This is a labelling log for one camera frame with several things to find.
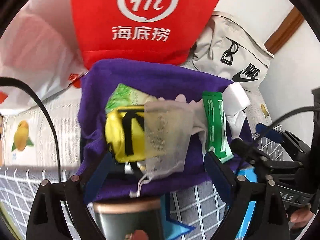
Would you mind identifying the purple towel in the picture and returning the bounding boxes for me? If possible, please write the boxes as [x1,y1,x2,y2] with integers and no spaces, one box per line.
[76,58,253,203]

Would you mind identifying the beige waist bag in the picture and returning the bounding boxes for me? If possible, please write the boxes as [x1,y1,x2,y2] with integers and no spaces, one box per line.
[184,11,275,92]

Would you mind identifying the dark green tin box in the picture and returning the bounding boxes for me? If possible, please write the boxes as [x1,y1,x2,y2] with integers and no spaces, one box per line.
[93,197,166,240]

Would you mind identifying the white plastic shopping bag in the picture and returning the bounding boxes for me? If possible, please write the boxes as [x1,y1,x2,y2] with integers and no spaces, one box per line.
[0,0,88,111]

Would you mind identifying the brown wooden door frame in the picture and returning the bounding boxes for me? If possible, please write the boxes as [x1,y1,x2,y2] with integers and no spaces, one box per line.
[264,6,306,55]

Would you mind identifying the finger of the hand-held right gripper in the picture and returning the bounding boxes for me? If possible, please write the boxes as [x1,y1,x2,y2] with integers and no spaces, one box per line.
[255,124,285,143]
[230,139,303,170]

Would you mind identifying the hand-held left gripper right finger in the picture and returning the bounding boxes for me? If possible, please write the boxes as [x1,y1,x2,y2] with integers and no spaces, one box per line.
[204,151,292,240]

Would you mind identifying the light green tissue pack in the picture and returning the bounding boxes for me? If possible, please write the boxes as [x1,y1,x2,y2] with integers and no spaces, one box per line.
[104,83,158,116]

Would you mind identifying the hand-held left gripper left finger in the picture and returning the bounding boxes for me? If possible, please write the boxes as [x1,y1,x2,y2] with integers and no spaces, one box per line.
[26,151,114,240]

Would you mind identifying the translucent mesh drawstring bag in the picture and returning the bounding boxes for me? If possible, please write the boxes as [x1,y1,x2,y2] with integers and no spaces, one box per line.
[129,99,195,198]

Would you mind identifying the white socks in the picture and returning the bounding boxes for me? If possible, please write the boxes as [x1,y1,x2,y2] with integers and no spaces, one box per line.
[174,94,208,153]

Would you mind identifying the white tissue pack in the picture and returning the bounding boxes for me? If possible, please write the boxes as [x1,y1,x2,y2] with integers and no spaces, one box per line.
[223,83,251,141]

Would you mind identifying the red paper bag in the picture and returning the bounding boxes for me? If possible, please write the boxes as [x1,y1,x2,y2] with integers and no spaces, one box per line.
[69,0,231,71]

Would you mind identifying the yellow pouch with black straps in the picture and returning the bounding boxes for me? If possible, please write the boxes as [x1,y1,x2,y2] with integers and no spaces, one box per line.
[104,106,151,175]

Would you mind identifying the grey checkered cloth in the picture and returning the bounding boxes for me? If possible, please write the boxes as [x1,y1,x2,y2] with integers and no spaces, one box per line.
[0,130,285,240]

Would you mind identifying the blue tissue box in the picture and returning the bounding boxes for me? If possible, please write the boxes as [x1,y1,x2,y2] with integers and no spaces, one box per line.
[234,167,258,240]

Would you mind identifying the person's right hand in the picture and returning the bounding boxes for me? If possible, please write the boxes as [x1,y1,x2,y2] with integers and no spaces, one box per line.
[289,208,317,231]

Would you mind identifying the green wet wipe packet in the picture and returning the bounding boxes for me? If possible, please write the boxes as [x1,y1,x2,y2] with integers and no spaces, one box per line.
[202,91,234,165]

